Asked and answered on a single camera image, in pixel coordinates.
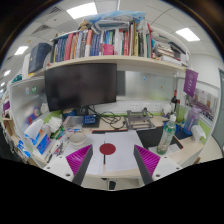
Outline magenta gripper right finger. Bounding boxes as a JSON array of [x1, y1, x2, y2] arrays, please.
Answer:
[[134, 145, 160, 185]]

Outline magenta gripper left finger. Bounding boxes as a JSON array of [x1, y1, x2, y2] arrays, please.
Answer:
[[66, 145, 93, 186]]

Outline green plastic water bottle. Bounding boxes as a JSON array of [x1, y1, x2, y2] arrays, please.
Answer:
[[157, 114, 176, 155]]

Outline clear purple water jug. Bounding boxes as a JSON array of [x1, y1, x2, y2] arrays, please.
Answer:
[[184, 106, 201, 135]]

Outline white ceramic bowl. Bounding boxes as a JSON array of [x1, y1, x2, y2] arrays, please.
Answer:
[[69, 132, 86, 146]]

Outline black mouse pad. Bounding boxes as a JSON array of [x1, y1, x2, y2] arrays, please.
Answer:
[[136, 125, 184, 150]]

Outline dark red round coaster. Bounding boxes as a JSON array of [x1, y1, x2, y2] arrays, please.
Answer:
[[100, 143, 116, 155]]

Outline white paper sheets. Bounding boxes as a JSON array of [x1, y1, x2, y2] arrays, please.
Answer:
[[66, 131, 142, 175]]

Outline metal laptop stand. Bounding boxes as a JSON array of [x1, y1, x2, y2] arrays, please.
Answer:
[[125, 108, 156, 130]]

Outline tissue box with tissues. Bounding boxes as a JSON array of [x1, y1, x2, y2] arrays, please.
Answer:
[[25, 119, 50, 154]]

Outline white crumpled tissue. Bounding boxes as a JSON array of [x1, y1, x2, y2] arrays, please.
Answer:
[[191, 125, 206, 142]]

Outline dark wine bottle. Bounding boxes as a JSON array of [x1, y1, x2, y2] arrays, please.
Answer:
[[171, 90, 177, 113]]

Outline black computer monitor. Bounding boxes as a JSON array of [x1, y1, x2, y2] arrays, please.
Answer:
[[45, 63, 117, 111]]

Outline purple hanging pennant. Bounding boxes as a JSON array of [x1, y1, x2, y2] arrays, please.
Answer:
[[183, 69, 198, 97]]

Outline wooden book shelf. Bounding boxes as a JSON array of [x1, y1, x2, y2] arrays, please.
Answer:
[[33, 54, 188, 75]]

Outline stack of lying books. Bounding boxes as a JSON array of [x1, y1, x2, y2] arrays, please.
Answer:
[[152, 33, 190, 67]]

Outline dark blue binder box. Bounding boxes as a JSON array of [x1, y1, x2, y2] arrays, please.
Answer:
[[28, 43, 51, 73]]

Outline row of colourful books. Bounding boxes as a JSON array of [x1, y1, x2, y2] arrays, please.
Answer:
[[51, 20, 154, 63]]

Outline blue patterned bag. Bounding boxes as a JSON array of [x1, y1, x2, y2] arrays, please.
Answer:
[[85, 10, 145, 25]]

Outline black cables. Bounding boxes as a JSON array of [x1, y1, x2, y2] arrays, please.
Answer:
[[87, 105, 128, 130]]

